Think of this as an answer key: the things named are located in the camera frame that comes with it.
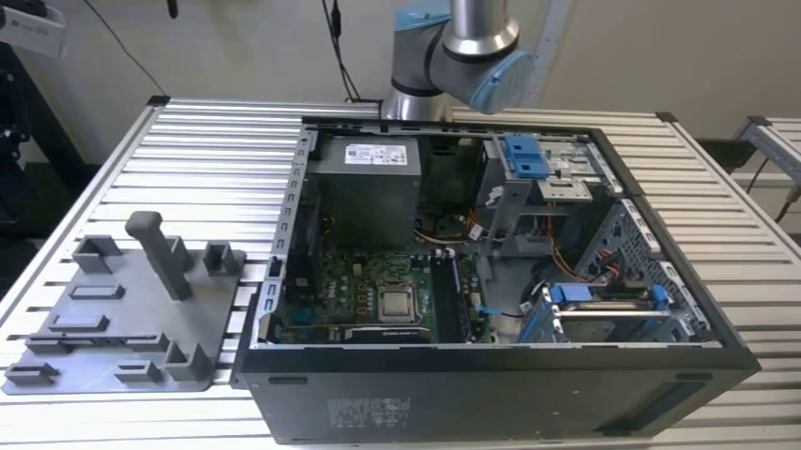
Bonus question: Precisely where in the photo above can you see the black box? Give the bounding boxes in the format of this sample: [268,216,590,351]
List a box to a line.
[694,138,756,178]

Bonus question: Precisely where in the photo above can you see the blue disk carrier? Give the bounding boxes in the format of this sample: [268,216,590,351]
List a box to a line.
[519,282,676,344]

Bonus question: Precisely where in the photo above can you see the CPU socket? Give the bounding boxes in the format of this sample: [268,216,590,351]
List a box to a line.
[370,277,422,325]

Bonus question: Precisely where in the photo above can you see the black PC case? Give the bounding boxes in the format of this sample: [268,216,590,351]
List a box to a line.
[228,114,764,446]

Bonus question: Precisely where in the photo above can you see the green motherboard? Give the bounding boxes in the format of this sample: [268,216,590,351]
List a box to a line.
[274,250,497,346]

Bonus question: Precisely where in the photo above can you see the white camera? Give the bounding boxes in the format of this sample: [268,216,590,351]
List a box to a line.
[0,0,69,60]

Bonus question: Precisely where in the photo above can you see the silver hard disk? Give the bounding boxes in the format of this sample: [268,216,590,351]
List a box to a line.
[558,308,621,343]

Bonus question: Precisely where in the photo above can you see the silver CPU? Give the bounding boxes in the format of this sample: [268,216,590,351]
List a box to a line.
[379,290,417,320]

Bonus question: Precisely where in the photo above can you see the white aluminium post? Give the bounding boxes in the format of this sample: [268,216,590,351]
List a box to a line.
[530,0,575,110]

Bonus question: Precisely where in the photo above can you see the plastic parts rack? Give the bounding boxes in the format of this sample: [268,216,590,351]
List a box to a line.
[0,210,251,397]

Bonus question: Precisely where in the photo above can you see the grey power supply unit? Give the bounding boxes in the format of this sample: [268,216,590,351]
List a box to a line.
[304,135,422,250]

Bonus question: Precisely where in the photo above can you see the blue plastic drive latch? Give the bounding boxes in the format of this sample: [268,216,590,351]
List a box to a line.
[502,134,550,181]

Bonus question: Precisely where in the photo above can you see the black hanging cable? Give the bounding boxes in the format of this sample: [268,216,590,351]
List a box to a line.
[320,0,364,103]

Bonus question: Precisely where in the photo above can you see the black graphics card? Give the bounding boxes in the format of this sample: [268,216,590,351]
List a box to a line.
[340,325,434,346]

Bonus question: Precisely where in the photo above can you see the aluminium side table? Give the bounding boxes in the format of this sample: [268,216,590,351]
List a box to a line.
[730,115,801,188]

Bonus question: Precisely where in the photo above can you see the silver drive cage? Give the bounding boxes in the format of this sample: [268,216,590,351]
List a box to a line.
[473,134,625,259]

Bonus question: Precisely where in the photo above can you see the yellow black power wires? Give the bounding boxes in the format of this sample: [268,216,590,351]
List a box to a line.
[413,210,483,246]

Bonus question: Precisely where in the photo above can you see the orange data wire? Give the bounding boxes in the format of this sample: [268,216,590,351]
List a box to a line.
[542,213,581,285]

